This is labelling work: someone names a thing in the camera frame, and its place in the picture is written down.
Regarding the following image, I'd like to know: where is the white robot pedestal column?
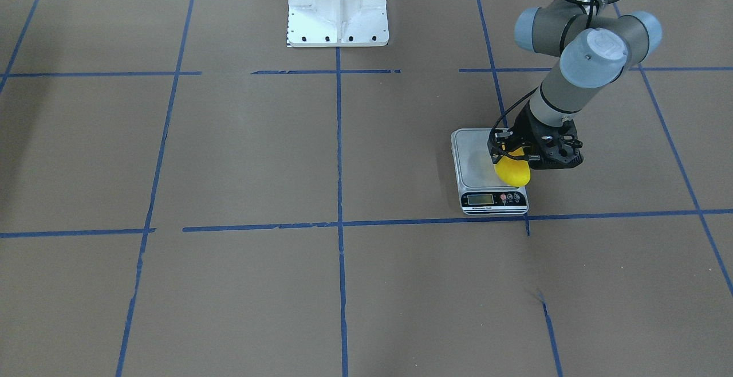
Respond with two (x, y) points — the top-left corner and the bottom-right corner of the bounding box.
(286, 0), (390, 48)

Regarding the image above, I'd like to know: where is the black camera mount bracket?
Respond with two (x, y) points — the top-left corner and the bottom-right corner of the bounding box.
(529, 120), (584, 170)

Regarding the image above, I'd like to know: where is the silver digital kitchen scale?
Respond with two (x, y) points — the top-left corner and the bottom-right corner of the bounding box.
(451, 127), (529, 216)

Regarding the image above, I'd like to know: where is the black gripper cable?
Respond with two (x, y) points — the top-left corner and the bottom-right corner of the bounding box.
(488, 0), (608, 154)

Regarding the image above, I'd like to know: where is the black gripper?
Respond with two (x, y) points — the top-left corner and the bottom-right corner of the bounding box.
(487, 108), (553, 167)

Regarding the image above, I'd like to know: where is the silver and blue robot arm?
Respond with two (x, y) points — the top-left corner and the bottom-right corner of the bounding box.
(487, 0), (663, 169)

